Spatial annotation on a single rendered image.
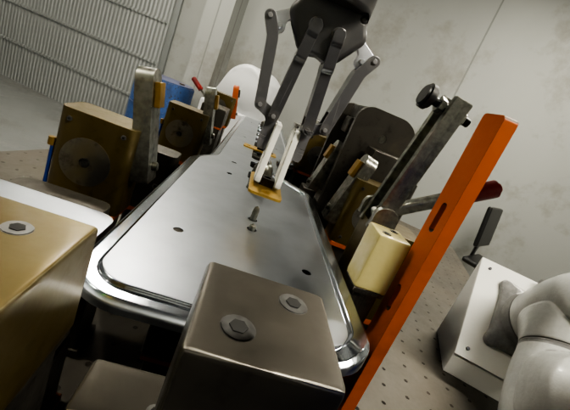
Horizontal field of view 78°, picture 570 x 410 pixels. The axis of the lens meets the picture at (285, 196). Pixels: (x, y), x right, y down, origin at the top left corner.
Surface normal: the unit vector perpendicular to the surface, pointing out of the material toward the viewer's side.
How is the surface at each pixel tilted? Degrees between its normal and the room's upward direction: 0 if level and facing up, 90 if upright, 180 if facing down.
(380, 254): 90
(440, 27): 90
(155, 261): 0
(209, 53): 90
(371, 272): 90
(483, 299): 47
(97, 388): 0
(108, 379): 0
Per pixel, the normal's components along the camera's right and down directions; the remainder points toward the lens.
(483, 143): -0.93, -0.34
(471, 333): 0.01, -0.51
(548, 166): -0.27, 0.17
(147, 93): 0.05, 0.30
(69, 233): 0.37, -0.89
